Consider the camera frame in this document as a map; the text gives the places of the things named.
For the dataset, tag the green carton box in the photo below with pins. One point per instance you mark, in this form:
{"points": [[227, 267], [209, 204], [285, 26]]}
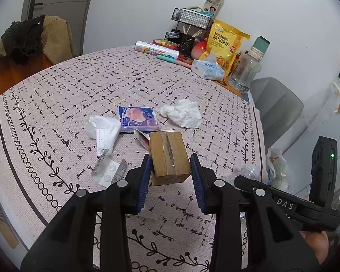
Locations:
{"points": [[262, 44]]}

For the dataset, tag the red peach-shaped ornament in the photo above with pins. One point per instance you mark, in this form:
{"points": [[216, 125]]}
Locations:
{"points": [[199, 49]]}

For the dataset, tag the clear water jug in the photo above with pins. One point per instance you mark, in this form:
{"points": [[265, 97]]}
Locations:
{"points": [[245, 70]]}

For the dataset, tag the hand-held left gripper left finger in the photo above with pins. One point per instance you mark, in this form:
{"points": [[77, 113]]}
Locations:
{"points": [[141, 188]]}

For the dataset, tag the crumpled white paper receipt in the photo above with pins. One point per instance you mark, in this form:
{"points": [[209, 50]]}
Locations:
{"points": [[102, 127]]}

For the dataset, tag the white plastic trash bag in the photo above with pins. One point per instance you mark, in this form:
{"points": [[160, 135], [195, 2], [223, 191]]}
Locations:
{"points": [[277, 167]]}

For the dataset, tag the person's right hand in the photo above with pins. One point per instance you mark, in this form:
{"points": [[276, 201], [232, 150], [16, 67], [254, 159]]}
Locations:
{"points": [[316, 246]]}

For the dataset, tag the clear plastic bottle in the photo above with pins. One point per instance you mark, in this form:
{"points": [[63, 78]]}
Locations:
{"points": [[245, 172]]}

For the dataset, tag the white tissue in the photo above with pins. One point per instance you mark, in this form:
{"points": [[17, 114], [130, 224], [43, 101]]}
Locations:
{"points": [[184, 113]]}

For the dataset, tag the red and yellow packet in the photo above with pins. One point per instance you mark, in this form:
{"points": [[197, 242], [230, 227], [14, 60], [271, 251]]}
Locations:
{"points": [[164, 43]]}

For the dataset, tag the blue and white tissue pack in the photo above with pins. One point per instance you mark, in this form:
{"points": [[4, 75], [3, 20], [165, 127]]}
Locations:
{"points": [[206, 69]]}

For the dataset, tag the clear blister pack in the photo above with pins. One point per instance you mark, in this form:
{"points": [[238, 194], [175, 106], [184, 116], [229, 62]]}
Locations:
{"points": [[103, 168]]}

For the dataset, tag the blue tissue packet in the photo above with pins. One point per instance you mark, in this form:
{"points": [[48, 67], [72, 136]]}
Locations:
{"points": [[137, 119]]}

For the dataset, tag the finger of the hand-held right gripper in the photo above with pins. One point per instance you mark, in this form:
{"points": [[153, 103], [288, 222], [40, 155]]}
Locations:
{"points": [[249, 182]]}

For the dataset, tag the orange chair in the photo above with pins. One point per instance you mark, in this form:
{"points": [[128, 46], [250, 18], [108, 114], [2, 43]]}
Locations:
{"points": [[25, 72]]}

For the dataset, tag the brown cardboard box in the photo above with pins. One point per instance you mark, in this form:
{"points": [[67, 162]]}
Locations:
{"points": [[168, 158]]}

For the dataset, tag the black cloth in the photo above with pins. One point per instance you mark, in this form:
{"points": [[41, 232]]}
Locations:
{"points": [[22, 39]]}

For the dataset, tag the grey upholstered chair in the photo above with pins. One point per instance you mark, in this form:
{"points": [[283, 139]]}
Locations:
{"points": [[277, 104]]}

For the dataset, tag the yellow snack bag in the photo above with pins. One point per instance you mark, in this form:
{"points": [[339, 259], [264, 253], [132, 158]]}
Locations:
{"points": [[225, 46]]}

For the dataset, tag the pink marker pen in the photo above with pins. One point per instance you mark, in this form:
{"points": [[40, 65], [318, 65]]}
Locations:
{"points": [[184, 63]]}

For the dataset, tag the black pen holder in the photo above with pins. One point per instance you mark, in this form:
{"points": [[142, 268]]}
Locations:
{"points": [[186, 44]]}

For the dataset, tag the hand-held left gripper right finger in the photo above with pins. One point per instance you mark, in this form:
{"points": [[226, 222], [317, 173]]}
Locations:
{"points": [[197, 188]]}

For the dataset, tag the grey door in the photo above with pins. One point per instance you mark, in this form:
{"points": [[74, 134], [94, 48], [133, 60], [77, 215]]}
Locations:
{"points": [[59, 0]]}

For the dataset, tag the teal marker pen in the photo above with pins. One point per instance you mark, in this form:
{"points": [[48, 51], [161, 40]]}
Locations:
{"points": [[167, 59]]}

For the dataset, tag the small silver wrapper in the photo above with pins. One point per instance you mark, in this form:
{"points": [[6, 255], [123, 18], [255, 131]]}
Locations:
{"points": [[119, 171]]}

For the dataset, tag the red and white wrapper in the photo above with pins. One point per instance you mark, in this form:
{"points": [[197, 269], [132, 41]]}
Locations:
{"points": [[143, 140]]}

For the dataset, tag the white printed roll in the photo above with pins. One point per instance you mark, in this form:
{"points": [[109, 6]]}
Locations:
{"points": [[155, 50]]}

